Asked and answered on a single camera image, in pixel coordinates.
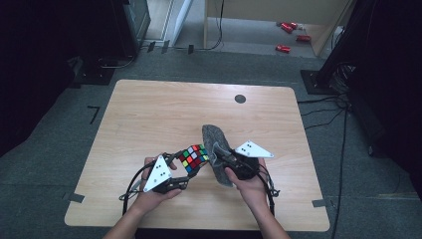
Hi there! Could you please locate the black tape corner mark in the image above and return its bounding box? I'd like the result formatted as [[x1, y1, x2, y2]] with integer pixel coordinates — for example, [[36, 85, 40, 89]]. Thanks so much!
[[87, 105, 102, 125]]

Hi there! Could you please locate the hand-held gripper cable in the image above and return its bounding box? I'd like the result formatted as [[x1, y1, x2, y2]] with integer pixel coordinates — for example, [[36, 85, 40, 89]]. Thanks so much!
[[118, 162, 157, 217], [257, 163, 282, 217]]

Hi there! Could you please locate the long black floor cable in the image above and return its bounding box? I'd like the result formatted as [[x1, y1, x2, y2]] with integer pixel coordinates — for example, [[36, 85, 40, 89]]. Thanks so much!
[[331, 109, 350, 239]]

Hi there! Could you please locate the light wooden partition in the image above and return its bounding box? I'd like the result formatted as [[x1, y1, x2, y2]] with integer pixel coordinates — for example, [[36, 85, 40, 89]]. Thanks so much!
[[202, 0, 357, 58]]

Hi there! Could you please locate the black curtain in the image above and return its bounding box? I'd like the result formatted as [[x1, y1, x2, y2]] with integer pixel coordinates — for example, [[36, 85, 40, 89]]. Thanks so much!
[[344, 0, 422, 200], [0, 0, 117, 158]]

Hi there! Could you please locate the white board panel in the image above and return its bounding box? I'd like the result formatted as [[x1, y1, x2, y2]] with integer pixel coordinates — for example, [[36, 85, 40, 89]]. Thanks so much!
[[170, 0, 195, 46]]

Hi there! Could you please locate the black hanging cable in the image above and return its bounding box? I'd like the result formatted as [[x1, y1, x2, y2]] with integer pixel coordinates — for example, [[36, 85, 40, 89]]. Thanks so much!
[[190, 0, 226, 52]]

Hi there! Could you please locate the person's left hand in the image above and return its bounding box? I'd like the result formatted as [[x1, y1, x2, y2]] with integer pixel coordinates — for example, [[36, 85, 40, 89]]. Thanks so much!
[[130, 155, 183, 217]]

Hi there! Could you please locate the grey fuzzy cloth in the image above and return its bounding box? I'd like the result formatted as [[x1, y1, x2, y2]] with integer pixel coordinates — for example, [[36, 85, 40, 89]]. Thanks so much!
[[201, 123, 235, 188]]

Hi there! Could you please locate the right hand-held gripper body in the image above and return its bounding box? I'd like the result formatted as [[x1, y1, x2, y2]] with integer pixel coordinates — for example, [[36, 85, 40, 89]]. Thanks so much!
[[232, 139, 275, 181]]

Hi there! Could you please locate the left hand-held gripper cable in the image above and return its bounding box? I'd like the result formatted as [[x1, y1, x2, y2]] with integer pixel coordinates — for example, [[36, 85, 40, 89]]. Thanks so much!
[[118, 162, 157, 217]]

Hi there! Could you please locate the person's right hand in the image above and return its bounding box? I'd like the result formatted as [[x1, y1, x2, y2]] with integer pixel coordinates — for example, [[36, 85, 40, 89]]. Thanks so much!
[[224, 158, 271, 213]]

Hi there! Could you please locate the black stand base plate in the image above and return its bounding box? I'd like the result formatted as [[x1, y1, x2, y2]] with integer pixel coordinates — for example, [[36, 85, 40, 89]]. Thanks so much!
[[300, 69, 336, 96], [71, 56, 115, 89]]

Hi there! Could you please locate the person's dark clothing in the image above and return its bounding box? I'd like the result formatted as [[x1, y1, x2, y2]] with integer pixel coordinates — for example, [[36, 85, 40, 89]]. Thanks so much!
[[133, 228, 263, 239]]

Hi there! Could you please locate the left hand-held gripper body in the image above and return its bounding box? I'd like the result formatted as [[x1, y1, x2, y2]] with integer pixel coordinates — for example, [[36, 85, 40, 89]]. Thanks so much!
[[142, 154, 189, 195]]

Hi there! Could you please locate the pale floor tape strip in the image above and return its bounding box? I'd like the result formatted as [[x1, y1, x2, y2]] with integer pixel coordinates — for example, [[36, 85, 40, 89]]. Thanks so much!
[[374, 192, 420, 201]]

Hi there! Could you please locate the dark glass-front cabinet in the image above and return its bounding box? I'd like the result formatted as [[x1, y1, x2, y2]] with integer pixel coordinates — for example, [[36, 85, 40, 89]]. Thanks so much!
[[112, 0, 152, 59]]

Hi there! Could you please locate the right hand-held gripper cable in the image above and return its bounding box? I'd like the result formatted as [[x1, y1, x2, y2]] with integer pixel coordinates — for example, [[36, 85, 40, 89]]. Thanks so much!
[[257, 163, 282, 217]]

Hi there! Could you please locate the black looped cable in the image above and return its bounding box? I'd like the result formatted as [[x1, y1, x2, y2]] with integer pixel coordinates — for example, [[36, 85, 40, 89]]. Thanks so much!
[[98, 54, 137, 70]]

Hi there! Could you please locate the multicoloured puzzle cube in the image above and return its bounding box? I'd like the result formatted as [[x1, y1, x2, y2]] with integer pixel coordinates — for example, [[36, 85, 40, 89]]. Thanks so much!
[[177, 143, 210, 174]]

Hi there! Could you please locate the tangled cable bundle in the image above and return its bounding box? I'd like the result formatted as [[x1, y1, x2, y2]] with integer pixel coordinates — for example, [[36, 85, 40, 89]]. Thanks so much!
[[327, 63, 357, 96]]

